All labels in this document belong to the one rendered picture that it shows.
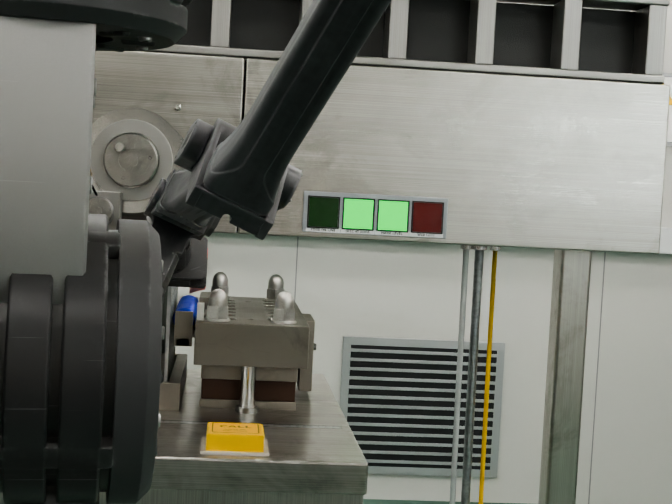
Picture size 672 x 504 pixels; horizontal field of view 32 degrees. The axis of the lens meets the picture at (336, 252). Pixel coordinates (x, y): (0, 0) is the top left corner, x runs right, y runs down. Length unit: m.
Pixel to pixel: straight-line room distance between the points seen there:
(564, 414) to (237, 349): 0.84
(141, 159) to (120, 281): 1.11
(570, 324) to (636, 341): 2.38
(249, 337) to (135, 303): 1.11
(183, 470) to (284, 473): 0.12
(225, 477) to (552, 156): 0.93
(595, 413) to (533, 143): 2.66
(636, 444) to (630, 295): 0.58
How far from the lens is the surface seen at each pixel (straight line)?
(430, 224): 2.00
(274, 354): 1.63
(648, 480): 4.74
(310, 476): 1.40
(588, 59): 2.16
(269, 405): 1.69
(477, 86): 2.03
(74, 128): 0.52
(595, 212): 2.07
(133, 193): 1.64
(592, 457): 4.64
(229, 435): 1.41
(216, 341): 1.62
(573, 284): 2.24
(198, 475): 1.40
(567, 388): 2.26
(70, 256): 0.52
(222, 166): 0.97
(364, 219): 1.98
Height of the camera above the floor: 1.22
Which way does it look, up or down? 3 degrees down
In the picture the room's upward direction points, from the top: 3 degrees clockwise
